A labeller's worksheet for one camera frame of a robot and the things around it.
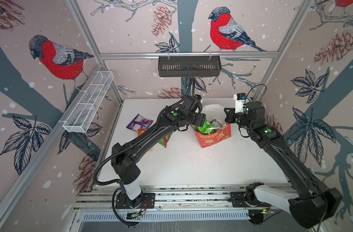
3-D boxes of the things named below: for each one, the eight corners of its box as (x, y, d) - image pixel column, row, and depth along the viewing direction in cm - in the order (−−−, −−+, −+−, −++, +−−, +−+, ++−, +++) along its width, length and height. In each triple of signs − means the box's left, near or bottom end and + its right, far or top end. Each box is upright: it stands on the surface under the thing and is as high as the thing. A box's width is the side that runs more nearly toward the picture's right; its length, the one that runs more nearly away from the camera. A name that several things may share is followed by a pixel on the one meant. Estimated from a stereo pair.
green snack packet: (160, 144, 97) (159, 141, 94) (169, 136, 101) (169, 132, 98) (164, 148, 95) (163, 145, 92) (173, 139, 99) (173, 136, 96)
